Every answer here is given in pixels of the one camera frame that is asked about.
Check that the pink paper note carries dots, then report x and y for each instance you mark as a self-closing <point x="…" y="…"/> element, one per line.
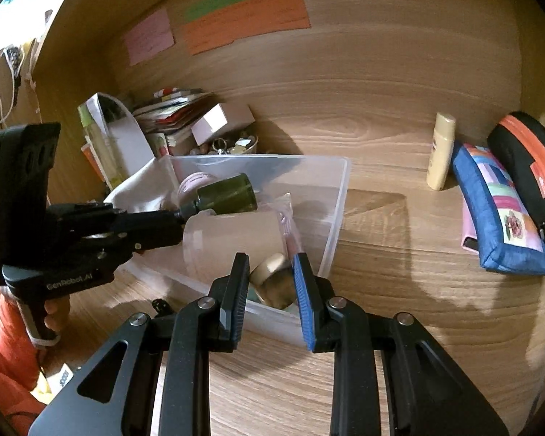
<point x="150" y="38"/>

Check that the white paper sheet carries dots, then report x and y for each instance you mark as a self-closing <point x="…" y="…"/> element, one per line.
<point x="101" y="106"/>

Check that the white frosted cream jar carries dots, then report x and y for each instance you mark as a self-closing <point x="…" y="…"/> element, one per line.
<point x="227" y="240"/>

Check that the stack of books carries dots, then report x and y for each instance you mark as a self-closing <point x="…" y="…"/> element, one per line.
<point x="172" y="118"/>

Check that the blue patchwork pouch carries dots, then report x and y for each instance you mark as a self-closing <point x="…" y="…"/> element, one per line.
<point x="495" y="200"/>

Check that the small white cardboard box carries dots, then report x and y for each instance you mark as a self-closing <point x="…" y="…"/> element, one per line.
<point x="222" y="122"/>

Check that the gold lid jar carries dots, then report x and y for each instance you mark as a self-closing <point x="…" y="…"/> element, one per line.
<point x="275" y="284"/>

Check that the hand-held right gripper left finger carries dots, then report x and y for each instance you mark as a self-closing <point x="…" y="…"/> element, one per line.
<point x="236" y="295"/>

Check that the person's left hand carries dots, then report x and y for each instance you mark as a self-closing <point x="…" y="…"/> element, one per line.
<point x="57" y="315"/>

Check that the person's left forearm orange sleeve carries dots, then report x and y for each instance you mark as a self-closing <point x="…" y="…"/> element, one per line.
<point x="9" y="354"/>

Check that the translucent plastic sheet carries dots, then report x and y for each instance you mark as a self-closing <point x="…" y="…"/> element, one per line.
<point x="131" y="145"/>

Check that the wooden desktop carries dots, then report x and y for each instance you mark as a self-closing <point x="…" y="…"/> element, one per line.
<point x="390" y="327"/>

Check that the clear plastic storage box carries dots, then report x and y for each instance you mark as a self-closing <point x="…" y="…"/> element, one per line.
<point x="318" y="200"/>

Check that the black orange zip case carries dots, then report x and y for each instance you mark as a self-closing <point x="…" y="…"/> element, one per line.
<point x="522" y="163"/>

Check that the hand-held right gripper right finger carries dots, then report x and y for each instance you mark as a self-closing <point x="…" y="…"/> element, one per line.
<point x="304" y="299"/>

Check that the bowl of trinkets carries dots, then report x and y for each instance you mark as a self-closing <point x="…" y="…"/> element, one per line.
<point x="229" y="145"/>

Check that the pink round compact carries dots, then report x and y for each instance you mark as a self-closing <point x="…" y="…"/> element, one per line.
<point x="193" y="186"/>

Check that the orange white packet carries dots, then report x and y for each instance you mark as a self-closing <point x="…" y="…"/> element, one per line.
<point x="93" y="161"/>

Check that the white plastic bag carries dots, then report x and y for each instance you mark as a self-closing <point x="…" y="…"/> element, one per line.
<point x="141" y="190"/>

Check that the orange paper note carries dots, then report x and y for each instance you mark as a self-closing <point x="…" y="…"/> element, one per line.
<point x="250" y="20"/>

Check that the dark green bottle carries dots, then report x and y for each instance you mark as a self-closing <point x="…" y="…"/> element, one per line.
<point x="227" y="195"/>

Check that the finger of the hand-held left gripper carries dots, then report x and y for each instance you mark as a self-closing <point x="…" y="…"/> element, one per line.
<point x="154" y="237"/>
<point x="154" y="218"/>

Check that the green paper note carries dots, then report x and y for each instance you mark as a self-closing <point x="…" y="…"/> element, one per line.
<point x="222" y="2"/>

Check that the pale yellow lotion bottle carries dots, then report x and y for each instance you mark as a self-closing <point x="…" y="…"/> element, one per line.
<point x="441" y="152"/>

